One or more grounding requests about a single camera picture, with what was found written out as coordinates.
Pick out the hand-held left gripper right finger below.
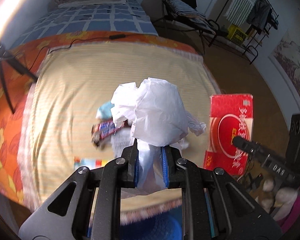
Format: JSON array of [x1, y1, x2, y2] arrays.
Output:
[[161, 146, 283, 240]]

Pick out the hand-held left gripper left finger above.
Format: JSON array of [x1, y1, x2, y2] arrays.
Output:
[[18, 139, 140, 240]]

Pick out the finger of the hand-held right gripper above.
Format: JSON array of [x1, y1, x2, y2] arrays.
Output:
[[233, 135, 262, 156]]

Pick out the colourful packet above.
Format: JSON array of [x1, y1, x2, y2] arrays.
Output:
[[74, 156, 108, 169]]

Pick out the red snack wrapper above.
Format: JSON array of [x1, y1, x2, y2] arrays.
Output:
[[91, 119, 130, 148]]

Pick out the white plastic bag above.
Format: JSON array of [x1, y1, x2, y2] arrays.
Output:
[[111, 77, 190, 197]]

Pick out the blue plastic basket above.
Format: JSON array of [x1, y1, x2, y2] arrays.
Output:
[[90, 211, 186, 240]]

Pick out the light blue packet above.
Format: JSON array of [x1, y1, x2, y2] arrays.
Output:
[[96, 101, 116, 119]]

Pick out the red cardboard box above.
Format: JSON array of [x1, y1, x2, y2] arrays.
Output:
[[204, 94, 253, 176]]

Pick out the white plush toy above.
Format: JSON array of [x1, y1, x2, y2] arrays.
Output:
[[256, 177, 299, 220]]

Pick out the checked fringed blanket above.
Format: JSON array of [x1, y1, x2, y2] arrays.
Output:
[[22, 45, 223, 227]]

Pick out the black clothes rack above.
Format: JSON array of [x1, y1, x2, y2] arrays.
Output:
[[216, 0, 279, 65]]

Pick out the yellow striped mat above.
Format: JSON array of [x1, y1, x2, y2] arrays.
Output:
[[22, 42, 222, 205]]

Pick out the yellow crate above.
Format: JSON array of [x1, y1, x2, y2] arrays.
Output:
[[227, 24, 248, 46]]

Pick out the blue garment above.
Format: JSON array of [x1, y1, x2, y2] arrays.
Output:
[[270, 12, 279, 30]]

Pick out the dark jacket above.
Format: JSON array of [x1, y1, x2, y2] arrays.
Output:
[[246, 0, 272, 34]]

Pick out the orange floral bed sheet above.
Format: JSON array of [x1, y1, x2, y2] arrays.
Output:
[[0, 30, 203, 203]]

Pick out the white striped towel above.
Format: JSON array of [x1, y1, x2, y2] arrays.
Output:
[[226, 0, 260, 27]]

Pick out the striped cushion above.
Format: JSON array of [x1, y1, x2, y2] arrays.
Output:
[[166, 0, 215, 34]]

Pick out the blue checked blanket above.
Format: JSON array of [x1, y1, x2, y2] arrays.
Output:
[[20, 0, 158, 40]]

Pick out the black tripod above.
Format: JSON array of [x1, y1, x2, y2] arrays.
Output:
[[0, 44, 39, 114]]

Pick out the tangled cables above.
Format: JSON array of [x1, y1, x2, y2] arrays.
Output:
[[237, 155, 264, 194]]

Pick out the wall poster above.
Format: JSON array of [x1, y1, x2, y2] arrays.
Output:
[[269, 30, 300, 103]]

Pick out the black cable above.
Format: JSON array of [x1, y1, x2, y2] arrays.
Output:
[[22, 34, 127, 73]]

